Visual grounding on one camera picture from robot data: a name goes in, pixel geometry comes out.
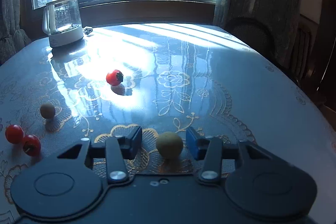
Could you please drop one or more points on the dark chair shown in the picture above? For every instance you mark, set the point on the dark chair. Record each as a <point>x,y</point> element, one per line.
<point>255,34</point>

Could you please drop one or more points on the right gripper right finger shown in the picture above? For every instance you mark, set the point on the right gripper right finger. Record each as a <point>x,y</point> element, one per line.
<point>208,150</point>

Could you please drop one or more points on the left grey curtain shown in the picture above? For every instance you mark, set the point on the left grey curtain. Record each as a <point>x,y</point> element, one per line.
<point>13,37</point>

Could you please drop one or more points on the green-brown longan fruit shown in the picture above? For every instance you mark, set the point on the green-brown longan fruit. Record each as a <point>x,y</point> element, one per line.
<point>47,111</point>

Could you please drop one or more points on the red cherry tomato with calyx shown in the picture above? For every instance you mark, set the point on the red cherry tomato with calyx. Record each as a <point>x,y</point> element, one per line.
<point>31,145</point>

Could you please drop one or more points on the pale yellow longan fruit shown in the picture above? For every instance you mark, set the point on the pale yellow longan fruit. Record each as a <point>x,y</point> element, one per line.
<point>169,145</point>

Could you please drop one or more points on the glass electric kettle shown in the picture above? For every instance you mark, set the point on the glass electric kettle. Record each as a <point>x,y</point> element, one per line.
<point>62,22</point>

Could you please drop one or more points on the red cherry tomato oval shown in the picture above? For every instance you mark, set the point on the red cherry tomato oval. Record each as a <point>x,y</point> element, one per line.
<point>14,134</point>

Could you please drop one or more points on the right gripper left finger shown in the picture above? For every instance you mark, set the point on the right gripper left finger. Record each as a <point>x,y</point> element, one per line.
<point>119,149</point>

